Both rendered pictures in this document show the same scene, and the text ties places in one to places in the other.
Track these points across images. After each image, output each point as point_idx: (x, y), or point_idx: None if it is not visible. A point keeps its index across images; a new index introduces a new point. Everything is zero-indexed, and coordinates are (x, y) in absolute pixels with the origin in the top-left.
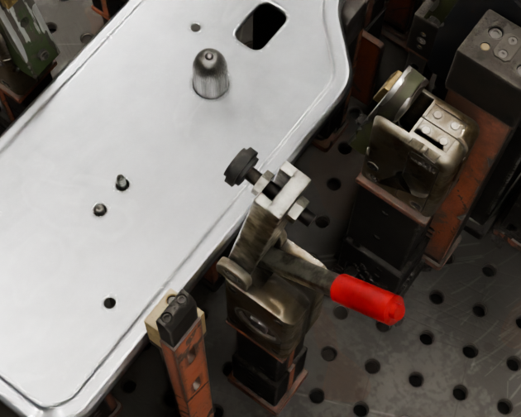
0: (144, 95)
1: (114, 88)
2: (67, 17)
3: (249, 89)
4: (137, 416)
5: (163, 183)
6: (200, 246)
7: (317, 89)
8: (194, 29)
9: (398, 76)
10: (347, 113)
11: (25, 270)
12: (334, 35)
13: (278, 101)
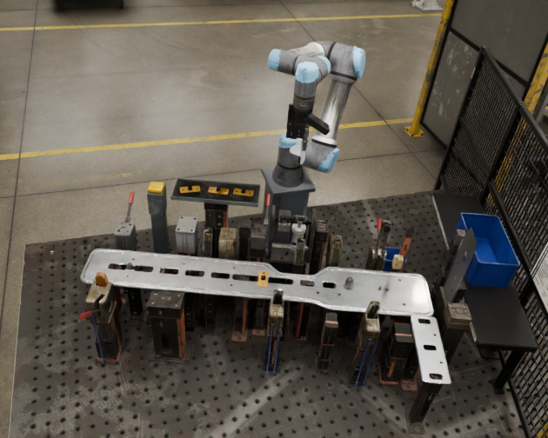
0: (360, 295)
1: (364, 300)
2: (316, 395)
3: (344, 280)
4: (390, 323)
5: (373, 283)
6: (378, 272)
7: (334, 270)
8: (295, 363)
9: (336, 242)
10: (292, 320)
11: (407, 294)
12: (321, 272)
13: (342, 275)
